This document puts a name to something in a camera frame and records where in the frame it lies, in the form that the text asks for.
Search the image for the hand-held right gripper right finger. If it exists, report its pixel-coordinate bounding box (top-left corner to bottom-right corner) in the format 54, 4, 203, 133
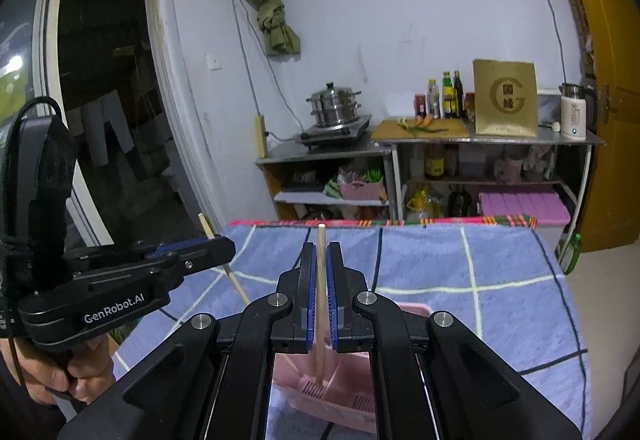
326, 241, 586, 440

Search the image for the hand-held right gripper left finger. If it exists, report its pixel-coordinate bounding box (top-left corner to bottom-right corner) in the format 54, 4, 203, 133
57, 242, 318, 440

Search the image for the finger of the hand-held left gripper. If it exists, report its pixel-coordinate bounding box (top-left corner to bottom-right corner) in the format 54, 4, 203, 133
165, 238, 237, 278
146, 239, 215, 259

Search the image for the wooden chopstick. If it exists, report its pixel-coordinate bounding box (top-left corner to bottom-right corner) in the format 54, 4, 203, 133
312, 222, 329, 388
197, 213, 301, 373

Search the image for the pink plastic chopstick basket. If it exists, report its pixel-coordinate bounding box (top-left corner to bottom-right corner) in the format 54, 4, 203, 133
270, 301, 435, 435

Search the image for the person's left hand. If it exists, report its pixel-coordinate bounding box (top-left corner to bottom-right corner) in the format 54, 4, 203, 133
0, 335, 118, 406

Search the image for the blue checked blanket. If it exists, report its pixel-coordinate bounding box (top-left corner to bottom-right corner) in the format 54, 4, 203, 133
107, 222, 593, 440

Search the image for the small pink shelf basket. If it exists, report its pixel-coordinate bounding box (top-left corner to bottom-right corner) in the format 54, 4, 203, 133
340, 180, 385, 202

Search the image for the yellow oil bottle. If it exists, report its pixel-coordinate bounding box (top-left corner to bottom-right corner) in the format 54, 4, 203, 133
406, 185, 446, 222

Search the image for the striped woven mat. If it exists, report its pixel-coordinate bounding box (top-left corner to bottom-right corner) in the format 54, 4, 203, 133
230, 216, 538, 229

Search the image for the low steel shelf table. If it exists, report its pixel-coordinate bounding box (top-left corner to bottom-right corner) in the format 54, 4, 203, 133
255, 142, 397, 221

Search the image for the white hanging garment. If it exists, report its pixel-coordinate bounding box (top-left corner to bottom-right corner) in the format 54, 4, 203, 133
81, 90, 137, 169

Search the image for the black induction cooker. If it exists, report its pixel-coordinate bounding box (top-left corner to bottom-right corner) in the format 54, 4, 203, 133
300, 114, 373, 152

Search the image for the yellow label bottle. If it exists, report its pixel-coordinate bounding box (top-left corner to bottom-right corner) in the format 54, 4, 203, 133
425, 144, 446, 180

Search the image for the green onion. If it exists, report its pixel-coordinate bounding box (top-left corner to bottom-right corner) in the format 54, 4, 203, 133
397, 118, 451, 134

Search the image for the steel steamer pot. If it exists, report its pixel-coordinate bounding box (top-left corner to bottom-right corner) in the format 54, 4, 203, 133
306, 81, 362, 128

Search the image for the wooden cutting board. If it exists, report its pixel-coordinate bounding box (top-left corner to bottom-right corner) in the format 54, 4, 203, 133
371, 117, 471, 140

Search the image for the pink storage box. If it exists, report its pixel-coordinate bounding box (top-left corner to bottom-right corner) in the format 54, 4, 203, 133
478, 190, 571, 229

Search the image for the clear seasoning bottle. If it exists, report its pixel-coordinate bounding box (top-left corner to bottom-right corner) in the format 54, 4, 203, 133
426, 78, 442, 119

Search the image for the dark soy sauce bottle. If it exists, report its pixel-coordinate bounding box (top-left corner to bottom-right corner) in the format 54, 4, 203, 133
453, 70, 465, 119

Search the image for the green glass bottle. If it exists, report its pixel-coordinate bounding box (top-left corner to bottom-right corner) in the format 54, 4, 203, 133
565, 232, 584, 274

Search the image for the glass sliding door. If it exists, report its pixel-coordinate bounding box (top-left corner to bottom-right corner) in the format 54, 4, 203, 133
0, 0, 218, 251

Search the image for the gold gift box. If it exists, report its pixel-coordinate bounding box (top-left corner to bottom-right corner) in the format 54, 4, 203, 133
472, 59, 540, 138

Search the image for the tall steel shelf table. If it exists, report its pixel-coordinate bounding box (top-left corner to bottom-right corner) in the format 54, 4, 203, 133
372, 129, 607, 241

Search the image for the white box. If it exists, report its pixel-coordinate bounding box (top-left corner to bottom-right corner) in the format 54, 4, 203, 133
536, 87, 563, 126

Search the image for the white electric kettle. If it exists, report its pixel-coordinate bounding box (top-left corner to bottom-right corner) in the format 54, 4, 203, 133
559, 82, 599, 141

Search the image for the yellow wooden door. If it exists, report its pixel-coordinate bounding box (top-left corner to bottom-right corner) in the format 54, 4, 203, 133
547, 0, 640, 253

